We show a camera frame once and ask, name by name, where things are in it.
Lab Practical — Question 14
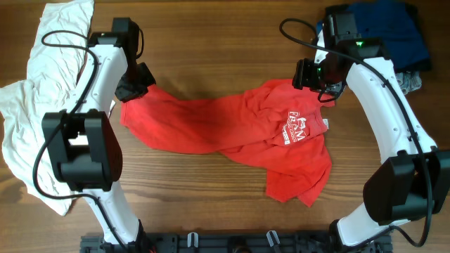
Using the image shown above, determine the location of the folded blue garment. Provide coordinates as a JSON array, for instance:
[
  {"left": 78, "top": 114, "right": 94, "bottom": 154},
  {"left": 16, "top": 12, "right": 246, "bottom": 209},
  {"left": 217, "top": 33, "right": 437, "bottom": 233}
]
[{"left": 316, "top": 0, "right": 430, "bottom": 71}]

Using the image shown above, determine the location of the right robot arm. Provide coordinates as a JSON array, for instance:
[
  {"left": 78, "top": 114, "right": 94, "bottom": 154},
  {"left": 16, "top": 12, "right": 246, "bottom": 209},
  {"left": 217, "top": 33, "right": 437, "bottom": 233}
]
[{"left": 292, "top": 11, "right": 449, "bottom": 252}]

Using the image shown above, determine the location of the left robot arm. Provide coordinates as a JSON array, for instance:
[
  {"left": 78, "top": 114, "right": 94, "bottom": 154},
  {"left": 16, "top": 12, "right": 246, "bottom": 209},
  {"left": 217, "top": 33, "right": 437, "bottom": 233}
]
[{"left": 32, "top": 18, "right": 156, "bottom": 252}]

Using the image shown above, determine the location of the left black cable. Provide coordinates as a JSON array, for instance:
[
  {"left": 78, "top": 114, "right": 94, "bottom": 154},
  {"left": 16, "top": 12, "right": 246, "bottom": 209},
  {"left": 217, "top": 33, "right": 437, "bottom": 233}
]
[{"left": 32, "top": 30, "right": 145, "bottom": 252}]

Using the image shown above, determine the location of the folded light grey garment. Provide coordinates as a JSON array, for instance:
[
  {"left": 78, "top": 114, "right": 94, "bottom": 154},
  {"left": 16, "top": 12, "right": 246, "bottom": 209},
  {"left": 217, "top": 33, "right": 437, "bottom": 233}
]
[{"left": 396, "top": 72, "right": 422, "bottom": 95}]

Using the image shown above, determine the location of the white t-shirt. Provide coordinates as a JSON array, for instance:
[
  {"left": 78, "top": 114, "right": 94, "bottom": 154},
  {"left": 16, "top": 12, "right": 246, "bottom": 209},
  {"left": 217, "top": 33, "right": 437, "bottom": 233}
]
[{"left": 1, "top": 0, "right": 94, "bottom": 216}]

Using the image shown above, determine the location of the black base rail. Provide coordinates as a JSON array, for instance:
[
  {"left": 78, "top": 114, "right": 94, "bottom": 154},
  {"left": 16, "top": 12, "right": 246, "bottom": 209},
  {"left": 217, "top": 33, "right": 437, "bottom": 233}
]
[{"left": 79, "top": 231, "right": 394, "bottom": 253}]

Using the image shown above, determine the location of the black cable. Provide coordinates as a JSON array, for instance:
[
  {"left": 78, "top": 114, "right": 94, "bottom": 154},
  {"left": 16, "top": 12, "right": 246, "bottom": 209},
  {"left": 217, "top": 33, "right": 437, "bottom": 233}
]
[
  {"left": 279, "top": 18, "right": 433, "bottom": 249},
  {"left": 32, "top": 30, "right": 145, "bottom": 252}
]

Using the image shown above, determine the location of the red printed t-shirt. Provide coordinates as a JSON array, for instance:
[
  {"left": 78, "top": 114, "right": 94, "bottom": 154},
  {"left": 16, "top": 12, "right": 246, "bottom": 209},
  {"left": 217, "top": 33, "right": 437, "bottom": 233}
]
[{"left": 120, "top": 79, "right": 332, "bottom": 207}]

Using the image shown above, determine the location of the right black cable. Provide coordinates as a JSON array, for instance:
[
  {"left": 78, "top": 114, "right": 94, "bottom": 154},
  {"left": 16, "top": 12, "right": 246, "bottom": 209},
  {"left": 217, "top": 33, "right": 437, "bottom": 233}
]
[{"left": 279, "top": 18, "right": 433, "bottom": 249}]

